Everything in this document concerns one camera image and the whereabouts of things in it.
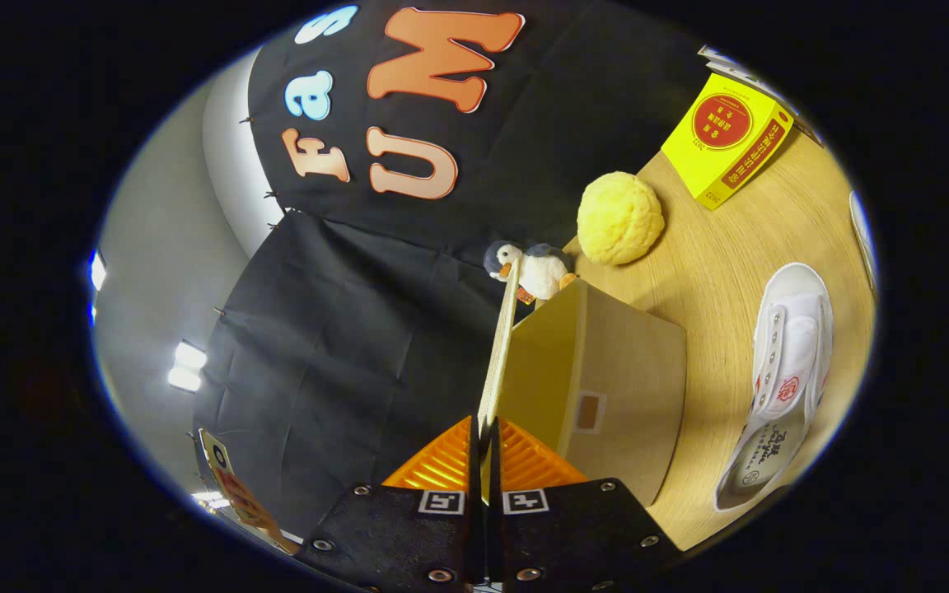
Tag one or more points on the black backdrop cloth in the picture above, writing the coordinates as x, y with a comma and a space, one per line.
359, 346

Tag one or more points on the penguin plush toy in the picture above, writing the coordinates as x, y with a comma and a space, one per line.
544, 272

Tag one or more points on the white canvas shoe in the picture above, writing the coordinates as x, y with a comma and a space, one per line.
863, 239
787, 346

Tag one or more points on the ceiling light panel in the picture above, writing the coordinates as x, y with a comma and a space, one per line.
97, 270
186, 368

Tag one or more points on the yellow book with red circle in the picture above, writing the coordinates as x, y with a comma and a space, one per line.
717, 140

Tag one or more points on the white book with illustrated cover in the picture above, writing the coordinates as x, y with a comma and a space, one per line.
726, 66

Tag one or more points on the beige fabric storage box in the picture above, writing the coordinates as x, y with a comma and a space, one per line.
606, 362

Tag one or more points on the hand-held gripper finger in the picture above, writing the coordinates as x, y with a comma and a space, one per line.
475, 494
495, 527

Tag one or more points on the yellow round plush cushion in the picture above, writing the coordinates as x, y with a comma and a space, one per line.
619, 218

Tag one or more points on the colourful printed board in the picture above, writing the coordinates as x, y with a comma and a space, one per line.
236, 486

